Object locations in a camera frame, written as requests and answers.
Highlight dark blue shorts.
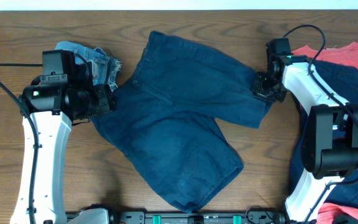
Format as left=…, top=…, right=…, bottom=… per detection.
left=93, top=31, right=270, bottom=213

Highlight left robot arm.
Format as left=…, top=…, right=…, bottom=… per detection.
left=10, top=50, right=114, bottom=223

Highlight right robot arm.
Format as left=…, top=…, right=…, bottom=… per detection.
left=251, top=37, right=358, bottom=223

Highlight light blue denim shorts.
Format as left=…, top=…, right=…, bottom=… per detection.
left=55, top=41, right=121, bottom=92

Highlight red t-shirt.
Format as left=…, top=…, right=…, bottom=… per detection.
left=290, top=42, right=358, bottom=73

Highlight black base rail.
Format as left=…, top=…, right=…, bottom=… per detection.
left=67, top=203, right=287, bottom=224

